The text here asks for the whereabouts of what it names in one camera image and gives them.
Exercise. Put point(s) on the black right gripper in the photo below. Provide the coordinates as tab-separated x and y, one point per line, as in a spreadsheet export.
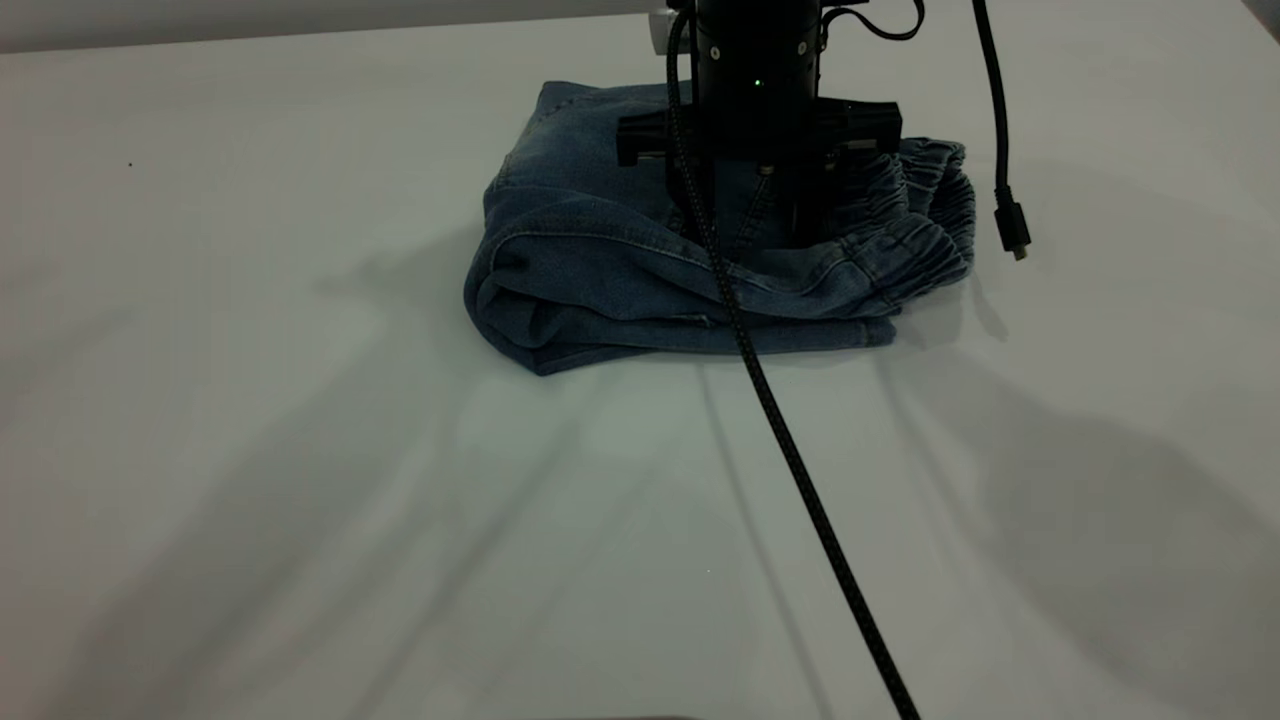
760	120

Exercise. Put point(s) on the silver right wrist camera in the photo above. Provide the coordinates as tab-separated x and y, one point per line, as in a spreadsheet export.
658	30

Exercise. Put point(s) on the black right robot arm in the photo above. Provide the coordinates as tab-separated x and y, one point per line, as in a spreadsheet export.
757	18

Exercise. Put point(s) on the blue denim pants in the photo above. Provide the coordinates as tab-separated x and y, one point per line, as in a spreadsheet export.
600	270

